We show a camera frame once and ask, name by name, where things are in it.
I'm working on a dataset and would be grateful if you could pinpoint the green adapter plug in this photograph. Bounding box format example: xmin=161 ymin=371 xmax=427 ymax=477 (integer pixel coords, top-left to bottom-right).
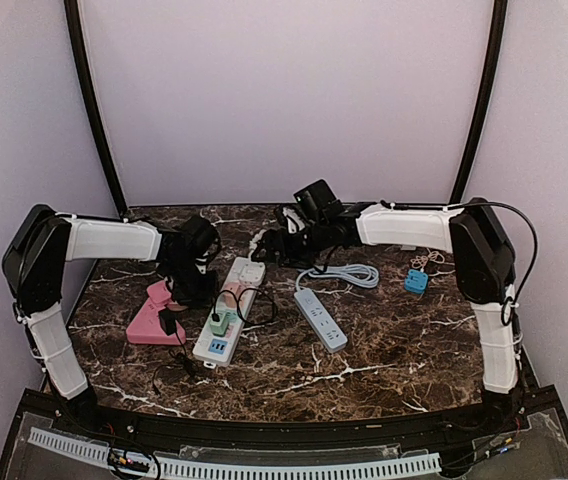
xmin=208 ymin=310 xmax=231 ymax=337

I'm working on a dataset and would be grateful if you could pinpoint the black plug cable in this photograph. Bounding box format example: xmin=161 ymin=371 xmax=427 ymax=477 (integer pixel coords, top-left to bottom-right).
xmin=211 ymin=287 xmax=279 ymax=329

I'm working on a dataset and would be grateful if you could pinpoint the white square adapter plug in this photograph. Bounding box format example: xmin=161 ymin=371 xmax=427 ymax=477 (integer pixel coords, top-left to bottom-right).
xmin=238 ymin=262 xmax=266 ymax=286

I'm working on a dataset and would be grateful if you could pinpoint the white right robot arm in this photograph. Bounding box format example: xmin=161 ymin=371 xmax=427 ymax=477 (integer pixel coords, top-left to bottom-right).
xmin=251 ymin=179 xmax=524 ymax=394

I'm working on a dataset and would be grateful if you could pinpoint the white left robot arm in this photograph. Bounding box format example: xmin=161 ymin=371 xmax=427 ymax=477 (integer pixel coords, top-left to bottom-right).
xmin=1 ymin=204 xmax=222 ymax=436

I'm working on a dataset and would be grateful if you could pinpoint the pink cube adapter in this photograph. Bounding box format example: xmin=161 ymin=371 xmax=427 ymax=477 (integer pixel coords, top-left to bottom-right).
xmin=146 ymin=280 xmax=172 ymax=306

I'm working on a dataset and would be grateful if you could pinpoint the blue cube adapter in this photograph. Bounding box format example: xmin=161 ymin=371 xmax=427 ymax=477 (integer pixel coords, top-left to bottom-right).
xmin=404 ymin=269 xmax=429 ymax=295

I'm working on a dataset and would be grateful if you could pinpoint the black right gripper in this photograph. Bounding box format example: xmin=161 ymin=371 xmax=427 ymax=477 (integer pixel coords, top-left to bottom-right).
xmin=251 ymin=219 xmax=330 ymax=269

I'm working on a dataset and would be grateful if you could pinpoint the light blue power strip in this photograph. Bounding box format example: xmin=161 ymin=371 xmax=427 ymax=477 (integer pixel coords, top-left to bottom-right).
xmin=294 ymin=289 xmax=348 ymax=353

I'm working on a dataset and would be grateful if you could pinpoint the white charger cable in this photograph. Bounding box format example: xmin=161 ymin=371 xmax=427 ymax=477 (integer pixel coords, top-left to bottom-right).
xmin=410 ymin=249 xmax=448 ymax=275

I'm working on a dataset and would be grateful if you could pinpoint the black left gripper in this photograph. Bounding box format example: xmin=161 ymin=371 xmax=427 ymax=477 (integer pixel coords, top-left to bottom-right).
xmin=162 ymin=257 xmax=219 ymax=308

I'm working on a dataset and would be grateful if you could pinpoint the light blue coiled cord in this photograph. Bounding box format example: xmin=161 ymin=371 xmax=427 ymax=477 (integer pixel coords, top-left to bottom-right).
xmin=294 ymin=263 xmax=380 ymax=292

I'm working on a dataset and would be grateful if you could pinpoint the black charger with cable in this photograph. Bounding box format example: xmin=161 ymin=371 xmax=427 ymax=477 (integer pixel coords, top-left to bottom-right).
xmin=151 ymin=308 xmax=198 ymax=396

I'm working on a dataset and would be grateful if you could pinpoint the pink adapter plug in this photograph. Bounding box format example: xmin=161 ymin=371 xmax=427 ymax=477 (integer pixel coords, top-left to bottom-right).
xmin=221 ymin=282 xmax=245 ymax=308

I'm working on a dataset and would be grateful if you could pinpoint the white long power strip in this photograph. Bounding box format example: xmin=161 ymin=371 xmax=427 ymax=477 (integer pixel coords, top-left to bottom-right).
xmin=192 ymin=257 xmax=262 ymax=369

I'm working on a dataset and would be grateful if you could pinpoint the pink triangular power strip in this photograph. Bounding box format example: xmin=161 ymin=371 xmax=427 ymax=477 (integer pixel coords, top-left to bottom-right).
xmin=126 ymin=298 xmax=186 ymax=346

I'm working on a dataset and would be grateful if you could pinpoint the white slotted cable duct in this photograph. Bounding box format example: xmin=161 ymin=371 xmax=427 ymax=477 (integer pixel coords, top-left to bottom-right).
xmin=28 ymin=427 xmax=441 ymax=479

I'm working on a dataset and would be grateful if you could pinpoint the white knotted strip cord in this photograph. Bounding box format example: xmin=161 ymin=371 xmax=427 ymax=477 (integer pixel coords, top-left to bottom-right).
xmin=248 ymin=228 xmax=278 ymax=261

